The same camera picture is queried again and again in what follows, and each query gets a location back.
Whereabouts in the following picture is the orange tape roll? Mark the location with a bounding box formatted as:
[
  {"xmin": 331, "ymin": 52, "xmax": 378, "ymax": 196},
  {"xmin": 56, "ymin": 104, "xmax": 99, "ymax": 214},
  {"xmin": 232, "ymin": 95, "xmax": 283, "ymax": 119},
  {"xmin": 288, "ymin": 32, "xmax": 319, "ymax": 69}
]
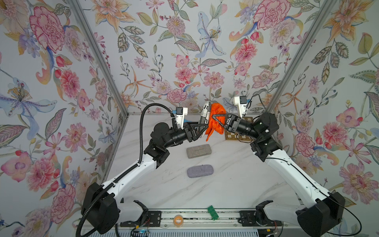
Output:
[{"xmin": 173, "ymin": 215, "xmax": 184, "ymax": 227}]

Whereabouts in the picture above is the wooden chessboard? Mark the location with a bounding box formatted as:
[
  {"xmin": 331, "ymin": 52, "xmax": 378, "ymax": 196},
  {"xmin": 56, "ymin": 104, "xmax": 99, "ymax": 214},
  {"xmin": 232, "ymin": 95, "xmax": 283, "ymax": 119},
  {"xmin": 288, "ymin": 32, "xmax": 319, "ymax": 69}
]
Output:
[{"xmin": 224, "ymin": 115, "xmax": 258, "ymax": 143}]

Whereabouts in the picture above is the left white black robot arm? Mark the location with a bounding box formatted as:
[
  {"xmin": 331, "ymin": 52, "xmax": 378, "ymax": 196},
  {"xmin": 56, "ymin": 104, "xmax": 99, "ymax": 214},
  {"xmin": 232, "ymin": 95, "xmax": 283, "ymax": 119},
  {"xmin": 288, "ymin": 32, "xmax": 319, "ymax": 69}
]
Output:
[{"xmin": 76, "ymin": 122, "xmax": 208, "ymax": 237}]

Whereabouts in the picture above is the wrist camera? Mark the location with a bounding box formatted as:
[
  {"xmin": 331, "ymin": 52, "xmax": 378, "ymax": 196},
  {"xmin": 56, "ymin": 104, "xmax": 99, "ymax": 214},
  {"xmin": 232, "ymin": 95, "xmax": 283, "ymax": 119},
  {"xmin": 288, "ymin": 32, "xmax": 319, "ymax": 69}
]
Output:
[
  {"xmin": 175, "ymin": 107, "xmax": 188, "ymax": 129},
  {"xmin": 234, "ymin": 96, "xmax": 247, "ymax": 118}
]

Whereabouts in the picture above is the orange fluffy cloth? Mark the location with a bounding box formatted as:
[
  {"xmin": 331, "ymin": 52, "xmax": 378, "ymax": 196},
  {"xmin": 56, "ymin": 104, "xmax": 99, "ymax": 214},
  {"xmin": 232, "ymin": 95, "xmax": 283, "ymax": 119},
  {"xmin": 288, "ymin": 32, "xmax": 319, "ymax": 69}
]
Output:
[{"xmin": 205, "ymin": 103, "xmax": 226, "ymax": 142}]

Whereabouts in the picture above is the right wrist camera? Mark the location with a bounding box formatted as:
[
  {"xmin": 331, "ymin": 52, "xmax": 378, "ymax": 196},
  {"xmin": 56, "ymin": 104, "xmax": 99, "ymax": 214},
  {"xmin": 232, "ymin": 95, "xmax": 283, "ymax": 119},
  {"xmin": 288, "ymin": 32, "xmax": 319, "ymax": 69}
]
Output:
[{"xmin": 234, "ymin": 96, "xmax": 247, "ymax": 118}]

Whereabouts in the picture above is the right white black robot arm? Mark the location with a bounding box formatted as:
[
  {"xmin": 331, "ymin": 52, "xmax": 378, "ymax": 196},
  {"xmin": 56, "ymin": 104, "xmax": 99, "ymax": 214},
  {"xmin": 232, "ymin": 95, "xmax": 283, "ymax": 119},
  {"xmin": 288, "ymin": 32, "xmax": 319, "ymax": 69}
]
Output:
[{"xmin": 212, "ymin": 113, "xmax": 345, "ymax": 237}]

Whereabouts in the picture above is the grey beige eyeglass case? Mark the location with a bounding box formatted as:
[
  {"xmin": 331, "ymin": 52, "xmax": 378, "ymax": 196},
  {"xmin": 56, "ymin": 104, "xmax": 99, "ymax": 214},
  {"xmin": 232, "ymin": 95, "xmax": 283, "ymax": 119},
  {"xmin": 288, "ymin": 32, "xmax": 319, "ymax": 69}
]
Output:
[{"xmin": 186, "ymin": 144, "xmax": 212, "ymax": 159}]

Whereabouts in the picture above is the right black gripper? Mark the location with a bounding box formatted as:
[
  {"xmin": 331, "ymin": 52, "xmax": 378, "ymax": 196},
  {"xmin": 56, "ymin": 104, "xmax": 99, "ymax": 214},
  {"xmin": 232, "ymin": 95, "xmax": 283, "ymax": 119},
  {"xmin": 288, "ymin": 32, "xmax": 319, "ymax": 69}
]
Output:
[{"xmin": 216, "ymin": 117, "xmax": 264, "ymax": 145}]

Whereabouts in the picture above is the black corrugated cable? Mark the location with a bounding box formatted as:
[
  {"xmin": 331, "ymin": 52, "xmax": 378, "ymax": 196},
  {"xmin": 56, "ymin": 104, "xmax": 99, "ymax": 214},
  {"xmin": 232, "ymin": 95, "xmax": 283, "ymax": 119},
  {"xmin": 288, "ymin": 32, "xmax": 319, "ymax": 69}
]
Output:
[{"xmin": 75, "ymin": 103, "xmax": 178, "ymax": 237}]

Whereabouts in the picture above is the green plastic block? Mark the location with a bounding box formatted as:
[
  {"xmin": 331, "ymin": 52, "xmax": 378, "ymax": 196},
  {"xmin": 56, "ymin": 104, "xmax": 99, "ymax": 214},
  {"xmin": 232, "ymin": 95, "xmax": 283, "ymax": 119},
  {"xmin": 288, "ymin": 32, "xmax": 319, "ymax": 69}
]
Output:
[{"xmin": 207, "ymin": 205, "xmax": 219, "ymax": 221}]

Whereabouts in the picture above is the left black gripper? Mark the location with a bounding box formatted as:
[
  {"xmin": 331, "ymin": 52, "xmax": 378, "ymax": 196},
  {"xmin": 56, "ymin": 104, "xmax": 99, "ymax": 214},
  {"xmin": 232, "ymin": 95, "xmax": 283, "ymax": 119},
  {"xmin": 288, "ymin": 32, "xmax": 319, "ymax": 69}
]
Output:
[{"xmin": 162, "ymin": 123, "xmax": 207, "ymax": 150}]

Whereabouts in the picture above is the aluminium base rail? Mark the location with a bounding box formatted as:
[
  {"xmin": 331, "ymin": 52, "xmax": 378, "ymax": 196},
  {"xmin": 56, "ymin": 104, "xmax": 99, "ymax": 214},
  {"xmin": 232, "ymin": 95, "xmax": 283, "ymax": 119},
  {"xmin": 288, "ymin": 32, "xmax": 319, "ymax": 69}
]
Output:
[{"xmin": 139, "ymin": 208, "xmax": 300, "ymax": 230}]

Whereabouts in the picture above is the purple eyeglass case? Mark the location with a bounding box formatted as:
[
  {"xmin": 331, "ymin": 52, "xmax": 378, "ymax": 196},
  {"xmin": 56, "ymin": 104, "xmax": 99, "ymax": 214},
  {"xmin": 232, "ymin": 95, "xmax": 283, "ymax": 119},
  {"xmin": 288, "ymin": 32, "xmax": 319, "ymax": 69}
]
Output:
[{"xmin": 187, "ymin": 165, "xmax": 214, "ymax": 178}]

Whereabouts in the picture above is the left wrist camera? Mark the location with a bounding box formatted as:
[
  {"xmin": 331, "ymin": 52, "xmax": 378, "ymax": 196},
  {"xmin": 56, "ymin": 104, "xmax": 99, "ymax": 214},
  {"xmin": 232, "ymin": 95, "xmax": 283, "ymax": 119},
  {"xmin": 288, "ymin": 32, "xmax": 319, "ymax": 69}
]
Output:
[{"xmin": 175, "ymin": 107, "xmax": 188, "ymax": 129}]

